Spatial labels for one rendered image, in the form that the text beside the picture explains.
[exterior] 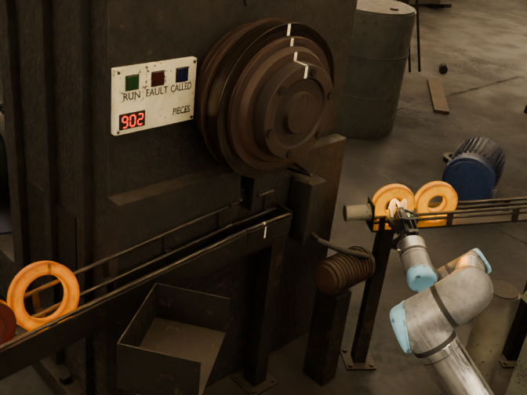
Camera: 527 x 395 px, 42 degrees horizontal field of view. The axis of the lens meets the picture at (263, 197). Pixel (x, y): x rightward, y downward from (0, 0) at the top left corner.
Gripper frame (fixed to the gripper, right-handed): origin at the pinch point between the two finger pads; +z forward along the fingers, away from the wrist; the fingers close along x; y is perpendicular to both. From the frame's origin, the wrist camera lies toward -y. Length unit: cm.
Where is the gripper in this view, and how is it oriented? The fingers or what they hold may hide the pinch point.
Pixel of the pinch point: (394, 203)
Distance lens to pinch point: 245.1
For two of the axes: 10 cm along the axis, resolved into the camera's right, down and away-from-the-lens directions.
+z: -1.0, -7.2, 6.9
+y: 1.4, -6.9, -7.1
